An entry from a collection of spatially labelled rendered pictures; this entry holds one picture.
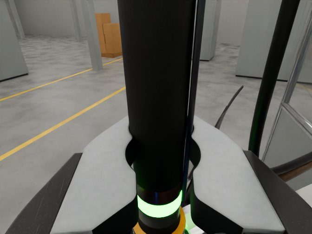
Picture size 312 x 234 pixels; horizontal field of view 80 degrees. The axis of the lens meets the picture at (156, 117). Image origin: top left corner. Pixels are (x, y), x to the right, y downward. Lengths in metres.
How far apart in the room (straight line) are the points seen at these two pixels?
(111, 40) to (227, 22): 6.79
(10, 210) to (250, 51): 5.44
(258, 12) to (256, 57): 1.01
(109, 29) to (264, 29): 5.33
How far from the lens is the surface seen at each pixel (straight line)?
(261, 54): 5.61
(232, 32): 12.27
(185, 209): 0.21
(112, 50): 8.24
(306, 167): 0.31
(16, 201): 2.39
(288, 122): 1.55
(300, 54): 1.53
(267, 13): 5.54
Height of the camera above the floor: 1.57
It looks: 29 degrees down
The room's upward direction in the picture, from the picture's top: 1 degrees counter-clockwise
